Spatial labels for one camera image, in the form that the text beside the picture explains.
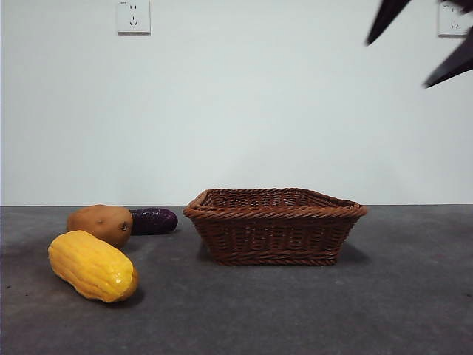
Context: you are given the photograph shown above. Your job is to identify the yellow corn cob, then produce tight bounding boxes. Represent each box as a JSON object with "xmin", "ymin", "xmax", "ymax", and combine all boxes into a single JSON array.
[{"xmin": 47, "ymin": 230, "xmax": 140, "ymax": 303}]

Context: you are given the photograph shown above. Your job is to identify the brown woven wicker basket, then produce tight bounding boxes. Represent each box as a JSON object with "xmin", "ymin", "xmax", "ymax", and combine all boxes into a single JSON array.
[{"xmin": 183, "ymin": 187, "xmax": 370, "ymax": 267}]

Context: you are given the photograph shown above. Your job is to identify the purple eggplant with green stem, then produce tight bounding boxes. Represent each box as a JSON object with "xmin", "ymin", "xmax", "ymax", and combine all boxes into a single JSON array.
[{"xmin": 129, "ymin": 208, "xmax": 179, "ymax": 236}]

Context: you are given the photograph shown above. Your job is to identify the brown potato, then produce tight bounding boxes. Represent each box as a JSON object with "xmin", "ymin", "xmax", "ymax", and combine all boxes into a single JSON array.
[{"xmin": 67, "ymin": 204, "xmax": 134, "ymax": 249}]

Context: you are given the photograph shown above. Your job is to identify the white wall socket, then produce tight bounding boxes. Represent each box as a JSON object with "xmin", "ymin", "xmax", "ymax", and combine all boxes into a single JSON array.
[
  {"xmin": 117, "ymin": 0, "xmax": 152, "ymax": 36},
  {"xmin": 437, "ymin": 0, "xmax": 473, "ymax": 37}
]

